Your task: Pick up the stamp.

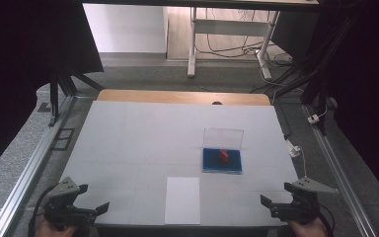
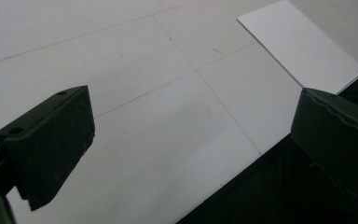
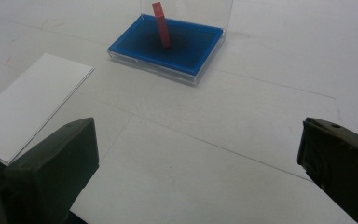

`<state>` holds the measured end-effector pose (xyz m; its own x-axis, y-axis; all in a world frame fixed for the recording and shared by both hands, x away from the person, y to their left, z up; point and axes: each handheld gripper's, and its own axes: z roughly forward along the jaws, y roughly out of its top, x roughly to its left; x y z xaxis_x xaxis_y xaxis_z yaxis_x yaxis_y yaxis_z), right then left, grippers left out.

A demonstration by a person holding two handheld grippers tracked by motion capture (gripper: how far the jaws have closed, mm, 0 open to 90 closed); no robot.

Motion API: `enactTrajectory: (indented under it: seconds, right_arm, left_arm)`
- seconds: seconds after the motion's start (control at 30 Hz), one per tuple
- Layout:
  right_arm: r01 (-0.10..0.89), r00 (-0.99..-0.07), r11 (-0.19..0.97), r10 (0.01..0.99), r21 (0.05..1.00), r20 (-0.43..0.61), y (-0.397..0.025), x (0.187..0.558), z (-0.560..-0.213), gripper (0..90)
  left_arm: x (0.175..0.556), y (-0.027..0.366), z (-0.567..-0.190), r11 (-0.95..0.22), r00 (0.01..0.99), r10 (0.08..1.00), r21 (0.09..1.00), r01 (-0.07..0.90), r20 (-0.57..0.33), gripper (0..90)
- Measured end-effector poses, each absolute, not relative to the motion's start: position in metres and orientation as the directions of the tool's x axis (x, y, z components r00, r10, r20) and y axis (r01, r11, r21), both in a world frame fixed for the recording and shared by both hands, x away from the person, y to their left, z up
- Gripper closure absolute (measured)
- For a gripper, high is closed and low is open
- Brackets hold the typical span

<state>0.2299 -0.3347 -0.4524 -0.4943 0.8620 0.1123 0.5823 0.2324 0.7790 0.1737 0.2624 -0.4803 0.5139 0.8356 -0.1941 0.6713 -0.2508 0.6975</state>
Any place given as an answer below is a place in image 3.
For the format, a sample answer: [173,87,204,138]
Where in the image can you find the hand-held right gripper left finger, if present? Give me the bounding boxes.
[3,117,100,224]

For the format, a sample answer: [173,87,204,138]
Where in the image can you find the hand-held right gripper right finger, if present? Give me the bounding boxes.
[296,117,358,224]

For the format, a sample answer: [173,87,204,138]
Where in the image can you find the red stamp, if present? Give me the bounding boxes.
[151,1,172,49]

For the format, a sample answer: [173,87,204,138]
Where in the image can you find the blue ink pad clear box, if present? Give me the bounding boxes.
[107,0,234,87]

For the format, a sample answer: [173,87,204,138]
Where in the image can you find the white paper sheet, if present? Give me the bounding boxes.
[0,53,95,166]

